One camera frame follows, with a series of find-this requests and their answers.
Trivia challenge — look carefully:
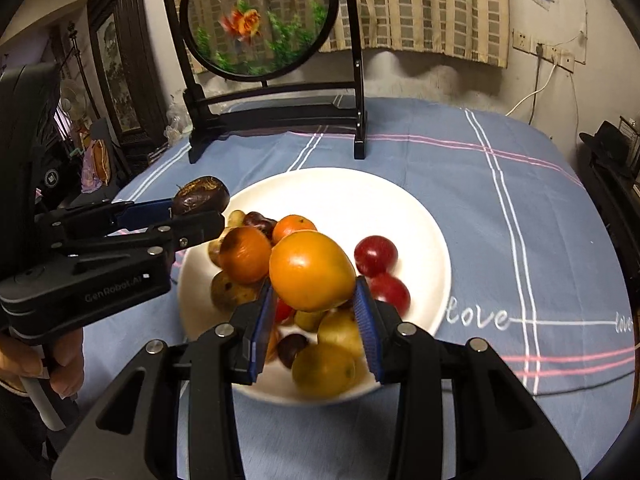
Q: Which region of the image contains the white oval plate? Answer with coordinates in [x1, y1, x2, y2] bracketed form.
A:
[177, 167, 453, 406]

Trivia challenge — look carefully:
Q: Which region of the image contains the red plum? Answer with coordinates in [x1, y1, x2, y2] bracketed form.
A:
[354, 235, 399, 277]

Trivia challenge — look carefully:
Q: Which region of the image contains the large red apple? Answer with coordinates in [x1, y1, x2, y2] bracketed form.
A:
[367, 272, 412, 316]

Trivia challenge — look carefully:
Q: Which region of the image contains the dark purple plum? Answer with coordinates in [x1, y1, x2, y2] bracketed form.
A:
[243, 211, 277, 238]
[276, 334, 310, 368]

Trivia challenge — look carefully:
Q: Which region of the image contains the tan round pear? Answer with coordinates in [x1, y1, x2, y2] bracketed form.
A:
[291, 342, 357, 400]

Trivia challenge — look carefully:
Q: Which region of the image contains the white cable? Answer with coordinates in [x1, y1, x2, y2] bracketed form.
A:
[505, 62, 558, 123]

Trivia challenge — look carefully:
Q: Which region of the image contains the blue striped tablecloth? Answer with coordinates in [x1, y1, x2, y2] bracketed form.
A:
[107, 95, 636, 480]

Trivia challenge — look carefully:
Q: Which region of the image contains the person's left hand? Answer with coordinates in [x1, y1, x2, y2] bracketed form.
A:
[0, 329, 84, 401]

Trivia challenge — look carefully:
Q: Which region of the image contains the yellow orange persimmon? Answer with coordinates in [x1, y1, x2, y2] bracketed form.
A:
[269, 230, 357, 311]

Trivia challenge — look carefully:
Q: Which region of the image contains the yellow pear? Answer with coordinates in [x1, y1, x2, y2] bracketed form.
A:
[317, 307, 366, 361]

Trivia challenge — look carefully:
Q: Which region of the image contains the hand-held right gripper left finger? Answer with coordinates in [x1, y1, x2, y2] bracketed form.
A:
[52, 277, 278, 480]

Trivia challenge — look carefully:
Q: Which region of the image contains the round goldfish screen black stand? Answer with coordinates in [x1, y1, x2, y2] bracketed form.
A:
[159, 0, 370, 163]

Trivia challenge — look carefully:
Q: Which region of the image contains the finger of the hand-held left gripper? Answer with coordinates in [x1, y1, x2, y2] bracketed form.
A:
[37, 197, 177, 236]
[50, 210, 226, 263]

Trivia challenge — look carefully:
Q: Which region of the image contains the dark wrinkled passion fruit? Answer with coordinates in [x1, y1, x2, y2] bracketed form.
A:
[172, 176, 231, 216]

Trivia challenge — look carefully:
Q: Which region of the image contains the dark framed painting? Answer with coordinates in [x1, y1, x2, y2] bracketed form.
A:
[87, 0, 168, 161]

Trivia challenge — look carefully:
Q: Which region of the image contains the white standing fan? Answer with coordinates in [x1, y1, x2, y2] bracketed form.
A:
[60, 80, 88, 121]

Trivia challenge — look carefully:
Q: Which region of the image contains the green orange tangerine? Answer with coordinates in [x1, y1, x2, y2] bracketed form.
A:
[218, 226, 273, 285]

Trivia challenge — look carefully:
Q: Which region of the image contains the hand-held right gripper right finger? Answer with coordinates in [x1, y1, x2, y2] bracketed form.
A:
[354, 275, 583, 480]

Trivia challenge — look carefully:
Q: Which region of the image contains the black hat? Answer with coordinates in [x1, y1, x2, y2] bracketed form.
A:
[578, 120, 633, 166]

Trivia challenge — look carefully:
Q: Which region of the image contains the beige checked curtain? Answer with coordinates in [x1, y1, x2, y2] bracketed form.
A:
[167, 0, 510, 68]

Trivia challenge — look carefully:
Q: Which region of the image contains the orange purple cloth bag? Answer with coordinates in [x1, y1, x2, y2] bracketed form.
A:
[80, 137, 113, 193]

